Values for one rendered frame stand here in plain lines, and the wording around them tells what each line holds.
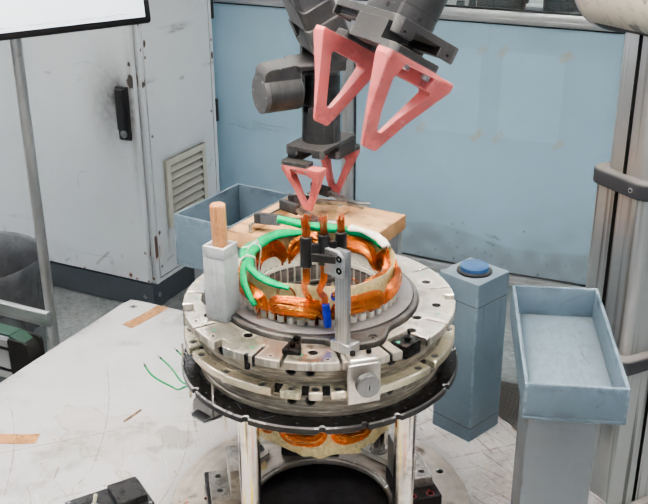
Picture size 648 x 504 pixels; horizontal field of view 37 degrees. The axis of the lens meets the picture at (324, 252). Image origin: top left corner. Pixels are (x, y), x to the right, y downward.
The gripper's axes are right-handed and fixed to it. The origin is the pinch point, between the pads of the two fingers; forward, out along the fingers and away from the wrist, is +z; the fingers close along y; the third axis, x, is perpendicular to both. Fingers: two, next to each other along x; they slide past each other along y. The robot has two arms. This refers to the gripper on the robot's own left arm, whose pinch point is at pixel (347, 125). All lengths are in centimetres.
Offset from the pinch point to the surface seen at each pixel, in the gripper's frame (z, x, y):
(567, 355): 13, 48, -10
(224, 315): 25.1, 11.0, -23.6
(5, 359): 67, 17, -99
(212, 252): 18.9, 6.8, -24.5
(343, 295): 15.8, 15.5, -11.3
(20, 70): 21, 9, -140
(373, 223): 12, 42, -49
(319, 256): 13.1, 11.7, -12.7
